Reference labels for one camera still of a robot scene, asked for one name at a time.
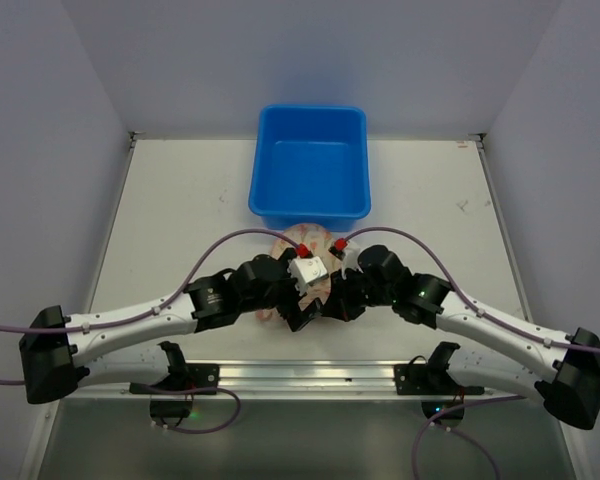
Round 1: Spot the blue plastic bin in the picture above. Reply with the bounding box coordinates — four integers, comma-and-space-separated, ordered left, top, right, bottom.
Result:
248, 104, 372, 232

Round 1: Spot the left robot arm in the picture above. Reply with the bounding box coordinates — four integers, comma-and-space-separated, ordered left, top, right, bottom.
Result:
19, 249, 328, 404

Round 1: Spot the aluminium mounting rail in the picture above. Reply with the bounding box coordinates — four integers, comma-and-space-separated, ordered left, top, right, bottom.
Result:
47, 357, 569, 401

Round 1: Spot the floral mesh laundry bag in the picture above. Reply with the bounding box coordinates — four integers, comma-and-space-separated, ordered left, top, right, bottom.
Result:
255, 223, 341, 327

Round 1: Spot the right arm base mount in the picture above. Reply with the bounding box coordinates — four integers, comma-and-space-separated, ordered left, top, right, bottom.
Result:
393, 353, 465, 418

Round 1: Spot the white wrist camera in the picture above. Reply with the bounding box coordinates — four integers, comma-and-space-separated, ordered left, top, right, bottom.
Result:
288, 257, 329, 295
329, 238, 361, 280

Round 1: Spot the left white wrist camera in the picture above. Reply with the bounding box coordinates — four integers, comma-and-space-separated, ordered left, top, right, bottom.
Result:
288, 257, 329, 295

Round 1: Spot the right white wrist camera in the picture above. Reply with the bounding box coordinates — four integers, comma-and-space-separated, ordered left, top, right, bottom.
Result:
329, 238, 361, 280

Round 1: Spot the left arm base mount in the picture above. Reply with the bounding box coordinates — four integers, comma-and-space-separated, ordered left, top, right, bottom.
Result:
127, 362, 221, 426

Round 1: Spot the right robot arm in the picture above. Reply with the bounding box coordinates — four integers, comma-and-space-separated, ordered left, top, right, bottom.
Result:
323, 239, 600, 430

